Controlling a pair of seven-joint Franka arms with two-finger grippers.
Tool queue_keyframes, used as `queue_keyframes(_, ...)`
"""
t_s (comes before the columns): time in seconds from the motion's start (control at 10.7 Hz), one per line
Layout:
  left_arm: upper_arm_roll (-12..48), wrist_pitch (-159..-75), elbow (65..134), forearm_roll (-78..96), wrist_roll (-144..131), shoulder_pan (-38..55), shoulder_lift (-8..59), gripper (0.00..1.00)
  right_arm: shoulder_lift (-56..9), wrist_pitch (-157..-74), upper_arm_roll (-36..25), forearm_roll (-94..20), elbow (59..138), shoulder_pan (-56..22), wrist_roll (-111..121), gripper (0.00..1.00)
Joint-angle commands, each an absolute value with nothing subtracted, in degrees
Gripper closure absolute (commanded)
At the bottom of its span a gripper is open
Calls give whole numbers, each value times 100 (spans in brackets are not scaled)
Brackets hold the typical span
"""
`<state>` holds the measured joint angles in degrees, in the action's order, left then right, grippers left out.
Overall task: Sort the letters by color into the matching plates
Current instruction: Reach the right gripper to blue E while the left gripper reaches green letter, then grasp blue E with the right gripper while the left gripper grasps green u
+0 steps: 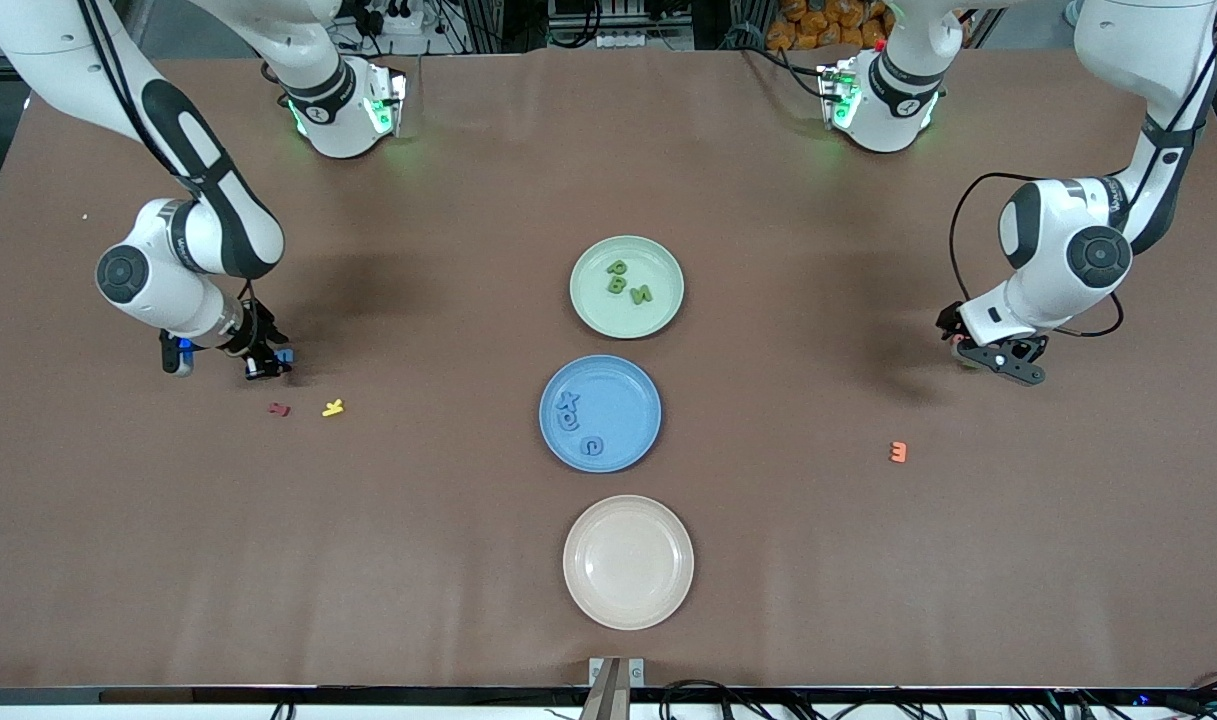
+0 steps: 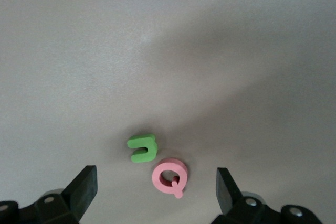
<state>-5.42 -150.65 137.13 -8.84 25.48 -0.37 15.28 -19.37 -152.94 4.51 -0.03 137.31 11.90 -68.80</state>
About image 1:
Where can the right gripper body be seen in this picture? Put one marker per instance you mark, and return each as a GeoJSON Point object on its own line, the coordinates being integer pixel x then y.
{"type": "Point", "coordinates": [247, 339]}

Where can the blue foam letter X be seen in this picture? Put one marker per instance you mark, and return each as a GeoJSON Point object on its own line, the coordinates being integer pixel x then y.
{"type": "Point", "coordinates": [567, 402]}

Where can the blue foam lowercase letter e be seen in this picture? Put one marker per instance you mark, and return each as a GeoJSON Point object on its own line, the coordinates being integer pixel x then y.
{"type": "Point", "coordinates": [565, 423]}

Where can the green foam letter N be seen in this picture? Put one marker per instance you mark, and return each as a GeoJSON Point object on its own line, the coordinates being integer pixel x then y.
{"type": "Point", "coordinates": [641, 294]}

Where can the blue foam letter C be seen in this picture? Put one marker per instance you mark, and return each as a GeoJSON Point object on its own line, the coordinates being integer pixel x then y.
{"type": "Point", "coordinates": [584, 447]}

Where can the green foam letter P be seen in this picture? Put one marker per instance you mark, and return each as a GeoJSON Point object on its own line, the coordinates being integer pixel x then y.
{"type": "Point", "coordinates": [622, 265]}

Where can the green foam letter B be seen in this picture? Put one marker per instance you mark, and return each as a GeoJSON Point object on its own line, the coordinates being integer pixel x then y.
{"type": "Point", "coordinates": [612, 288]}

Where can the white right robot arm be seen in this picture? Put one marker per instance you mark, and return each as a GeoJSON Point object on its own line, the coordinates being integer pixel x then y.
{"type": "Point", "coordinates": [208, 240]}

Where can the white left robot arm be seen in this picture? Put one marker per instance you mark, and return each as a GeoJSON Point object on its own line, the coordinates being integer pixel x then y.
{"type": "Point", "coordinates": [1068, 250]}

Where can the yellow foam letter K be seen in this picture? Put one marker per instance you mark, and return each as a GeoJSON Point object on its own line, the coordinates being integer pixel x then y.
{"type": "Point", "coordinates": [332, 408]}

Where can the orange foam letter E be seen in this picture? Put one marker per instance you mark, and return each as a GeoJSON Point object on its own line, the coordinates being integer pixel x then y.
{"type": "Point", "coordinates": [904, 452]}

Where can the pale green plate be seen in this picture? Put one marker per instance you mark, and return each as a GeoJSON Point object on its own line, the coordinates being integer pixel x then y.
{"type": "Point", "coordinates": [658, 260]}

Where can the pile of orange objects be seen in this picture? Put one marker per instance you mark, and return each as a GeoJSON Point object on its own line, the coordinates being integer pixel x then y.
{"type": "Point", "coordinates": [818, 25]}

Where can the blue plate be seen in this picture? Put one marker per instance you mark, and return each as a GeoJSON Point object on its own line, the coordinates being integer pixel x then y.
{"type": "Point", "coordinates": [618, 395]}

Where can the white power strip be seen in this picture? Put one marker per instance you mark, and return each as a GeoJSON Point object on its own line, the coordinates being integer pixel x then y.
{"type": "Point", "coordinates": [393, 18]}

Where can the beige plate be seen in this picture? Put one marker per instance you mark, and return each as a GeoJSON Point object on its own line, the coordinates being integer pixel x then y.
{"type": "Point", "coordinates": [628, 562]}

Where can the grey equipment box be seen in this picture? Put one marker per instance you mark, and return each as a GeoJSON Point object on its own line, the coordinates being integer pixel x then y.
{"type": "Point", "coordinates": [618, 25]}

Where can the grey metal camera bracket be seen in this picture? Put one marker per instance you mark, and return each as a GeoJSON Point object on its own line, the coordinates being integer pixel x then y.
{"type": "Point", "coordinates": [616, 685]}

